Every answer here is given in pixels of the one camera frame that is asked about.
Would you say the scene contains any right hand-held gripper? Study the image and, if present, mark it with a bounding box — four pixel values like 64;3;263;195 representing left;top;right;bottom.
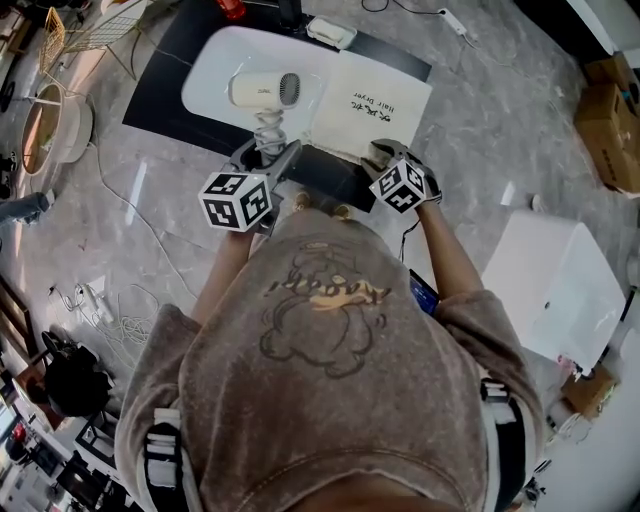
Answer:
360;139;444;216

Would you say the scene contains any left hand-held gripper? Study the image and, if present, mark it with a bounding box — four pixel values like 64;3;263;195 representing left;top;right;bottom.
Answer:
198;139;304;237

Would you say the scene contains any white cloth bag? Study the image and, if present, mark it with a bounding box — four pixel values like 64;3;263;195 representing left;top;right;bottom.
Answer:
306;49;434;162

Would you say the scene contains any cream white hair dryer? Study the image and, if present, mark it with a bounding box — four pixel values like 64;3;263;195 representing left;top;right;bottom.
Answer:
228;71;303;162

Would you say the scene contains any person's right forearm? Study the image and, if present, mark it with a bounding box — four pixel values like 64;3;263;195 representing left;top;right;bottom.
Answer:
416;201;487;305

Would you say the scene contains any person's left forearm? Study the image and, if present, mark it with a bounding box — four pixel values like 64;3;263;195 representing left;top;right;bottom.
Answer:
191;229;252;327

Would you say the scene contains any white sink basin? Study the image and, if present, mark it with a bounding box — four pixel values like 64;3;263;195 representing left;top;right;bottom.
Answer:
180;25;332;135

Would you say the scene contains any black vanity cabinet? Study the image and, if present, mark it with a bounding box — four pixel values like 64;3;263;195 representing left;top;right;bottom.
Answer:
122;0;434;215

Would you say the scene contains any white soap dish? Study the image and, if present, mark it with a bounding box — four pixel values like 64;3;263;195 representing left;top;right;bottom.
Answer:
305;15;358;51

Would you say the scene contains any black faucet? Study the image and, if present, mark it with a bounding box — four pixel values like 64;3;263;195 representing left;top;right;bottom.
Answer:
276;0;305;32

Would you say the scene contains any phone with blue screen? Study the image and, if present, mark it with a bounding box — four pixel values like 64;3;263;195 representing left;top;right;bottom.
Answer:
408;268;441;317

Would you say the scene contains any white power strip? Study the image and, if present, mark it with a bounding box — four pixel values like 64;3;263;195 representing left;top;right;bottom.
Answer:
436;6;470;37
79;282;117;325

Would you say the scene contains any red bottle white cap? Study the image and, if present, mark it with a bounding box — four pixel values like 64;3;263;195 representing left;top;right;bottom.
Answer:
215;0;248;21

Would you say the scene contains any white bathtub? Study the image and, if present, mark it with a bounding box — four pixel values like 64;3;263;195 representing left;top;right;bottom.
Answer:
481;209;627;377

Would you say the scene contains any large cardboard box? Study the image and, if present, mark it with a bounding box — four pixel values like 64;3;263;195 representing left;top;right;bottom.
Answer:
574;82;640;195

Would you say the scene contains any small cardboard box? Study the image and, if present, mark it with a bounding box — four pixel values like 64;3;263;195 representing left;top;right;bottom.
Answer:
581;51;637;92
561;364;620;420

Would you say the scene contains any brown printed t-shirt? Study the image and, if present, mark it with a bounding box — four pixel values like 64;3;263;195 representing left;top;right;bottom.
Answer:
114;209;547;512

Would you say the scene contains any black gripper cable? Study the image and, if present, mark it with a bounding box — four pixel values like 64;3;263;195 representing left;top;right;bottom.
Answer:
398;218;422;262

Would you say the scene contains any white floor cable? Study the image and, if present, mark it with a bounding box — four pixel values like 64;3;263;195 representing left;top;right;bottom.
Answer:
88;143;200;302

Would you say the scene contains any gold wire chair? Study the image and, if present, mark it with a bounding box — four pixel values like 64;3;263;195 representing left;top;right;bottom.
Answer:
38;0;147;82

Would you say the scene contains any black white harness strap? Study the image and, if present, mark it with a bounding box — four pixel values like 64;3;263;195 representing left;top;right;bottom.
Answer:
479;378;532;512
143;407;187;512

